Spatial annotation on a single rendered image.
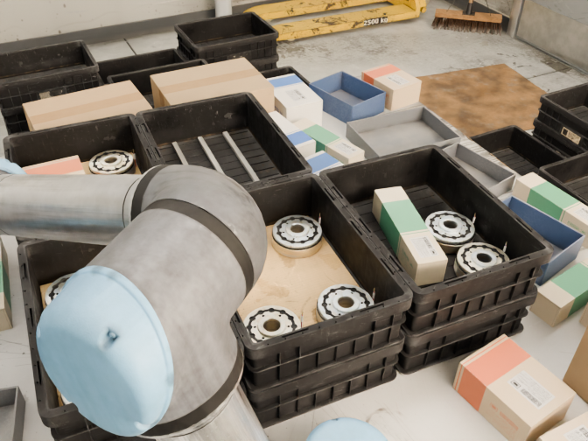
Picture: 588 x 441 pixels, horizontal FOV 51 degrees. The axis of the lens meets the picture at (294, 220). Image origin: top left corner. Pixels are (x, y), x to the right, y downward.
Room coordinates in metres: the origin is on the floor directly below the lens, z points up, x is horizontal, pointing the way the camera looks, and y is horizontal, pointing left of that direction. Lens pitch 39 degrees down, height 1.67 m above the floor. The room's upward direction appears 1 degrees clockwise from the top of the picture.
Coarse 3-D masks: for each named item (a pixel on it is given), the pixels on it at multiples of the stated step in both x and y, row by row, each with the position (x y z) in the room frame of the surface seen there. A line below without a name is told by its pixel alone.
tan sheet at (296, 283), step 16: (272, 256) 0.92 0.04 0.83; (320, 256) 0.93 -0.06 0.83; (336, 256) 0.93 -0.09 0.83; (272, 272) 0.88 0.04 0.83; (288, 272) 0.88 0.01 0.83; (304, 272) 0.88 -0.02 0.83; (320, 272) 0.88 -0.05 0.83; (336, 272) 0.88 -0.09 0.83; (256, 288) 0.83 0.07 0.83; (272, 288) 0.83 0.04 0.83; (288, 288) 0.83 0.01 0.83; (304, 288) 0.84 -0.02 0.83; (320, 288) 0.84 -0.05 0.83; (256, 304) 0.79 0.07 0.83; (272, 304) 0.79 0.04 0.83; (288, 304) 0.79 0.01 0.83; (304, 304) 0.79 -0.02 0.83; (304, 320) 0.75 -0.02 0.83
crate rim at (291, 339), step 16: (304, 176) 1.07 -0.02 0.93; (336, 208) 0.96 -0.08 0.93; (352, 224) 0.91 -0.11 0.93; (368, 240) 0.86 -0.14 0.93; (400, 288) 0.74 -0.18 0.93; (384, 304) 0.70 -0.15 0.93; (400, 304) 0.71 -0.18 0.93; (240, 320) 0.66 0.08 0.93; (336, 320) 0.66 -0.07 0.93; (352, 320) 0.67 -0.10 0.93; (368, 320) 0.68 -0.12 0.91; (240, 336) 0.63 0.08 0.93; (288, 336) 0.63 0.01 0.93; (304, 336) 0.64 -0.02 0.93; (320, 336) 0.65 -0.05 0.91; (256, 352) 0.60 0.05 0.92; (272, 352) 0.61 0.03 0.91
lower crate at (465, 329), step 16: (512, 304) 0.81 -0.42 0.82; (528, 304) 0.83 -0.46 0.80; (464, 320) 0.77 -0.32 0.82; (480, 320) 0.78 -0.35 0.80; (496, 320) 0.82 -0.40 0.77; (512, 320) 0.82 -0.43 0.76; (416, 336) 0.73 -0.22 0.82; (432, 336) 0.74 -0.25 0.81; (448, 336) 0.77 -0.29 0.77; (464, 336) 0.78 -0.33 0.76; (480, 336) 0.81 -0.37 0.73; (496, 336) 0.82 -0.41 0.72; (400, 352) 0.74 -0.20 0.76; (416, 352) 0.74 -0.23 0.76; (432, 352) 0.76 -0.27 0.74; (448, 352) 0.78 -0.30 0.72; (464, 352) 0.78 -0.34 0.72; (400, 368) 0.74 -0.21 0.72; (416, 368) 0.74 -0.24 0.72
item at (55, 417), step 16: (32, 240) 0.85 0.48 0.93; (48, 240) 0.85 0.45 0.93; (32, 304) 0.69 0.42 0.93; (32, 320) 0.67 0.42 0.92; (32, 336) 0.62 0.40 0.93; (32, 352) 0.59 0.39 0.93; (32, 368) 0.56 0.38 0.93; (48, 416) 0.48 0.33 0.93; (64, 416) 0.49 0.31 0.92; (80, 416) 0.50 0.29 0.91
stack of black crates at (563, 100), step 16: (544, 96) 2.32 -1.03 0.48; (560, 96) 2.36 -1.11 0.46; (576, 96) 2.41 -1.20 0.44; (544, 112) 2.29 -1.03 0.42; (560, 112) 2.21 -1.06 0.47; (576, 112) 2.37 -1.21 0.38; (544, 128) 2.25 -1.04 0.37; (560, 128) 2.19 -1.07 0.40; (576, 128) 2.14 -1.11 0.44; (560, 144) 2.18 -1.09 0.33; (576, 144) 2.11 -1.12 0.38
